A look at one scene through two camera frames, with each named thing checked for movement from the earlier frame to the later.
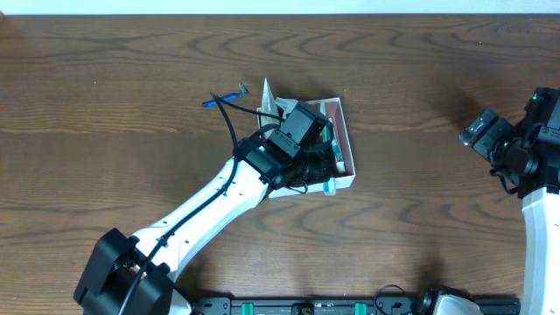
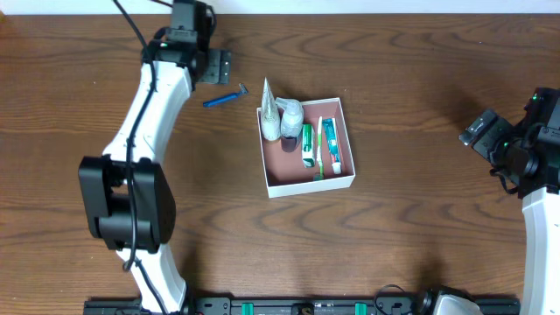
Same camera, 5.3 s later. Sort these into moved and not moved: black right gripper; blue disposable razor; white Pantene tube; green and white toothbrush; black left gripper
Moved: black left gripper; green and white toothbrush
Not moved: black right gripper; blue disposable razor; white Pantene tube
